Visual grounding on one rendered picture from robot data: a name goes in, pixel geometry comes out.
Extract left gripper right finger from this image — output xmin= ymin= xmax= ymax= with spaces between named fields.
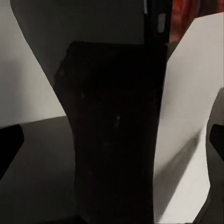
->
xmin=209 ymin=124 xmax=224 ymax=161

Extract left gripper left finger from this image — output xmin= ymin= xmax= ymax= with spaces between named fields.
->
xmin=0 ymin=124 xmax=24 ymax=180

